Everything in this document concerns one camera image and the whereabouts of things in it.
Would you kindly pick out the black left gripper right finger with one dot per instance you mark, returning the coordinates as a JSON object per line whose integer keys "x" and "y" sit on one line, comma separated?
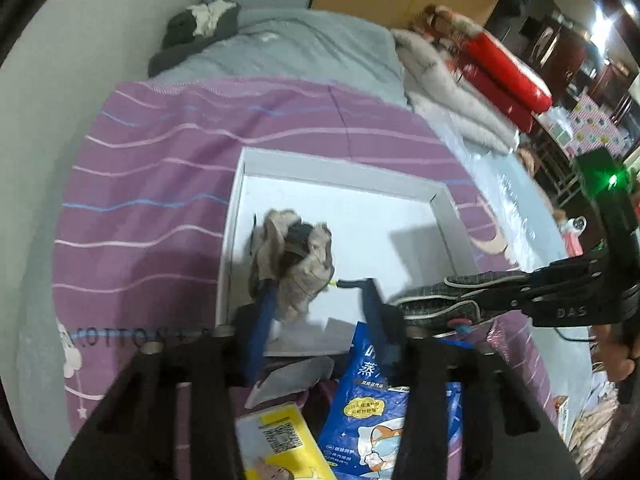
{"x": 505, "y": 432}

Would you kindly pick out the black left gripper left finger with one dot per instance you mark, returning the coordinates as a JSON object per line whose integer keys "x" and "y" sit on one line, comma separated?
{"x": 131, "y": 433}

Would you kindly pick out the blue steam eye mask packet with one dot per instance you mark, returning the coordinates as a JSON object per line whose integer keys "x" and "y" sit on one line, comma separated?
{"x": 362, "y": 434}

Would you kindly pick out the beige plaid eye mask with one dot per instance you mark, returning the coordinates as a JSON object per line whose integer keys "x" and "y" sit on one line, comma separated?
{"x": 296, "y": 255}

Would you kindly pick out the dark grey plaid eye mask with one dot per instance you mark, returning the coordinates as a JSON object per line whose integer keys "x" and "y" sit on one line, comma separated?
{"x": 454, "y": 297}

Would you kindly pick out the yellow packet with QR code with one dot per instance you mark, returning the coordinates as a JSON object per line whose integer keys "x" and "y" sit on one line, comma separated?
{"x": 276, "y": 443}

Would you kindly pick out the pink patterned cloth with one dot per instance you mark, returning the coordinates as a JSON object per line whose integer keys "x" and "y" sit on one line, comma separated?
{"x": 593, "y": 128}

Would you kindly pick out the white shallow cardboard box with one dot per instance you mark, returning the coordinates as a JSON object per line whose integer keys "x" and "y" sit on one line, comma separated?
{"x": 400, "y": 230}

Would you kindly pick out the purple striped bed sheet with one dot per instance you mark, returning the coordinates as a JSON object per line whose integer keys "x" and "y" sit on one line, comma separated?
{"x": 139, "y": 239}

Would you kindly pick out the white quilted duvet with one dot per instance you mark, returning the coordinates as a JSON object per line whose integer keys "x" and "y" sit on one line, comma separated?
{"x": 430, "y": 86}

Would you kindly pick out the grey fleece blanket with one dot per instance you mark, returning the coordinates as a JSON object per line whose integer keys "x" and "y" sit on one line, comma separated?
{"x": 317, "y": 46}

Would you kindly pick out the dark grey and white garment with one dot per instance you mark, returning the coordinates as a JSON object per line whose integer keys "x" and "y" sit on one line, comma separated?
{"x": 192, "y": 30}

